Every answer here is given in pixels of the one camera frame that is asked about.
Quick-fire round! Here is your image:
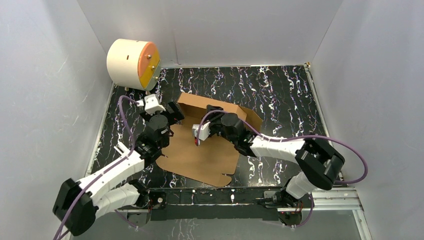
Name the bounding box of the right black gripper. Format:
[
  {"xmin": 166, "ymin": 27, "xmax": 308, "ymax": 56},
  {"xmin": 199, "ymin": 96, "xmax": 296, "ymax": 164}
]
[{"xmin": 202, "ymin": 104, "xmax": 237, "ymax": 145}]

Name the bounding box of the brown cardboard box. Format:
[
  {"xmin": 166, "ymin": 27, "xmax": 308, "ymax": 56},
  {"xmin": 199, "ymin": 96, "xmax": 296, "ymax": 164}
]
[{"xmin": 156, "ymin": 92, "xmax": 263, "ymax": 187}]

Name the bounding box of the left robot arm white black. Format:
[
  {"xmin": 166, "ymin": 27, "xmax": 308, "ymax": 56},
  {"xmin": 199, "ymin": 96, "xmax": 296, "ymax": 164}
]
[{"xmin": 52, "ymin": 101, "xmax": 184, "ymax": 236}]

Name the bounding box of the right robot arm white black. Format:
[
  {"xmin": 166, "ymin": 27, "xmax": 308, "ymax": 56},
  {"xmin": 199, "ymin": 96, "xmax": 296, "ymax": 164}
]
[{"xmin": 192, "ymin": 105, "xmax": 346, "ymax": 208}]

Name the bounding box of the white cylindrical drum orange face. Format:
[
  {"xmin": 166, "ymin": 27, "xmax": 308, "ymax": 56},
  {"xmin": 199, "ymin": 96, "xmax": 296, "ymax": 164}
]
[{"xmin": 106, "ymin": 38, "xmax": 161, "ymax": 91}]

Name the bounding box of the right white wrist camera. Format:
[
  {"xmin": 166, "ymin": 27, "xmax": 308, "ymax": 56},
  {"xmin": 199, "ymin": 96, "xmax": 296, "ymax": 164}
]
[{"xmin": 191, "ymin": 121, "xmax": 211, "ymax": 141}]

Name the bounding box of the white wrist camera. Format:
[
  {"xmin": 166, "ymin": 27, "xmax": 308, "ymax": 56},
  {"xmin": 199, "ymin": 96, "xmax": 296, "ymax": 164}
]
[
  {"xmin": 136, "ymin": 94, "xmax": 166, "ymax": 115},
  {"xmin": 191, "ymin": 121, "xmax": 211, "ymax": 141}
]

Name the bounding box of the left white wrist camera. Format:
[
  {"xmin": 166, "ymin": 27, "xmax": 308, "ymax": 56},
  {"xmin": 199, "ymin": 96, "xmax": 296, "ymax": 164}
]
[{"xmin": 136, "ymin": 94, "xmax": 166, "ymax": 115}]

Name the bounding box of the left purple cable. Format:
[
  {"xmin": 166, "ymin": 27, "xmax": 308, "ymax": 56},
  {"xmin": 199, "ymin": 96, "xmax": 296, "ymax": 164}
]
[{"xmin": 52, "ymin": 95, "xmax": 147, "ymax": 240}]

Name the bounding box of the purple cable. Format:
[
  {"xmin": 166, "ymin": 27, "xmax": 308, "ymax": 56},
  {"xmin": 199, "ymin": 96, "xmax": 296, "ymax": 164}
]
[
  {"xmin": 195, "ymin": 110, "xmax": 369, "ymax": 229},
  {"xmin": 52, "ymin": 95, "xmax": 147, "ymax": 240}
]

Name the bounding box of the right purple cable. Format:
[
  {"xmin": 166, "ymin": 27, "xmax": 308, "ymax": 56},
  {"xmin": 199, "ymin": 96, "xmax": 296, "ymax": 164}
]
[{"xmin": 195, "ymin": 110, "xmax": 369, "ymax": 229}]

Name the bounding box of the aluminium frame rail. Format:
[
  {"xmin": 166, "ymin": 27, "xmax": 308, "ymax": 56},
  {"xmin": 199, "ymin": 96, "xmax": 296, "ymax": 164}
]
[{"xmin": 57, "ymin": 187, "xmax": 374, "ymax": 240}]

